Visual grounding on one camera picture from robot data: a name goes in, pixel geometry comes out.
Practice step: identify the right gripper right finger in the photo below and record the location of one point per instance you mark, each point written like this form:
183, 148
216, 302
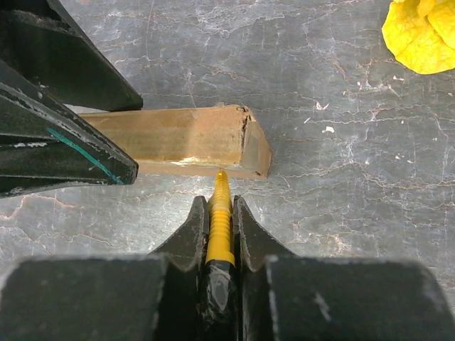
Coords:
288, 297

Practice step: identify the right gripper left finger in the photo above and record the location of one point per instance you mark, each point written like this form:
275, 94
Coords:
116, 297

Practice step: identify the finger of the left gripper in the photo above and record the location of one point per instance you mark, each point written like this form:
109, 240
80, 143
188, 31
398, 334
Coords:
41, 45
44, 145

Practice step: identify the yellow utility knife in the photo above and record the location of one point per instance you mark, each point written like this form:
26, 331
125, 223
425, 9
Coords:
218, 287

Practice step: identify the brown cardboard express box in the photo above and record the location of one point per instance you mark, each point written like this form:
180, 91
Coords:
190, 141

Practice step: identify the yellow napa cabbage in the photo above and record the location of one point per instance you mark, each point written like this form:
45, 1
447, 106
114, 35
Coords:
420, 35

